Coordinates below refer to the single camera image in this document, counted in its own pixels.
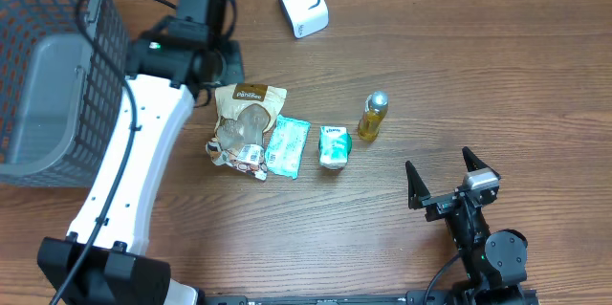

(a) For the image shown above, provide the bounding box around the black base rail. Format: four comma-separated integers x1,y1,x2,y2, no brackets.
190,288,541,305

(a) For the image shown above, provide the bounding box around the beige brown snack bag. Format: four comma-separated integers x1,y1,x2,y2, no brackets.
206,83,287,181

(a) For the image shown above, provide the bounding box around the white barcode scanner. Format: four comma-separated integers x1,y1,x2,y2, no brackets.
279,0,329,39

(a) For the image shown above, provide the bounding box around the teal wipes packet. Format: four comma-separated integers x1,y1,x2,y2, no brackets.
265,115,311,180

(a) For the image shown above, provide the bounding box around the grey plastic mesh basket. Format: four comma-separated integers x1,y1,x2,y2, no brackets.
1,0,122,187

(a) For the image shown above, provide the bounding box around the yellow dish soap bottle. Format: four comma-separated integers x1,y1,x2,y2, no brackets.
358,91,389,142

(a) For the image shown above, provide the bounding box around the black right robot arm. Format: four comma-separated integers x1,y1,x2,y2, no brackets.
405,146,539,305

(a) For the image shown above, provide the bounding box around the teal tissue pack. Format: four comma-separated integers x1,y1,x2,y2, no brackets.
318,126,349,169

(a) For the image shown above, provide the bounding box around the green lidded white jar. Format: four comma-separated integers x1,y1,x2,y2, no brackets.
345,133,353,156

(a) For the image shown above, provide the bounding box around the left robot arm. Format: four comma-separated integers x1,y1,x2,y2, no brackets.
37,0,244,304

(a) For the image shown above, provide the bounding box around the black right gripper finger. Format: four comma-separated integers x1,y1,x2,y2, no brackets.
462,146,501,179
405,161,430,209

